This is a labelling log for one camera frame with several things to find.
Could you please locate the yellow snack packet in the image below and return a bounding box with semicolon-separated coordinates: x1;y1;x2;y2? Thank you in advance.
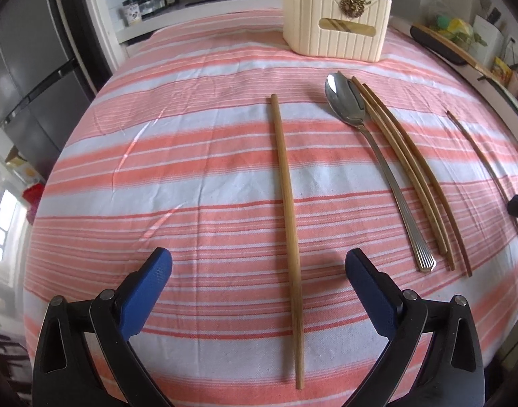
491;56;513;87

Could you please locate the dark thin chopstick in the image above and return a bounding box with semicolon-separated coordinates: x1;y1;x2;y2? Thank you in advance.
445;110;518;252

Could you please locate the pink striped table cloth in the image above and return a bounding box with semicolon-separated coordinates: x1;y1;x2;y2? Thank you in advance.
24;10;518;406

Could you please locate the metal spoon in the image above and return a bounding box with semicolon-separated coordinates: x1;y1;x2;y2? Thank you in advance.
324;72;436;273

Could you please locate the plastic bag with produce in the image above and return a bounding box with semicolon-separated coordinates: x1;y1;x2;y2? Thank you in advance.
427;0;487;52

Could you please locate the grey refrigerator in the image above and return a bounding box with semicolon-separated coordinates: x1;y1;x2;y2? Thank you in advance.
0;0;94;178

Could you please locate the white knife block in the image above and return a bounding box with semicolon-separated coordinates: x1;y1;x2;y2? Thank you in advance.
470;15;504;69

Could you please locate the wooden cutting board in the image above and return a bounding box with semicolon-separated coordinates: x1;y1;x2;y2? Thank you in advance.
413;23;496;80

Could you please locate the black rolled mat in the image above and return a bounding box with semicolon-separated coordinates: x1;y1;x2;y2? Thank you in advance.
410;25;468;65

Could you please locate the cream ribbed utensil holder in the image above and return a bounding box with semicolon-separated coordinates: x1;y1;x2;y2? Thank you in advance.
282;0;392;62

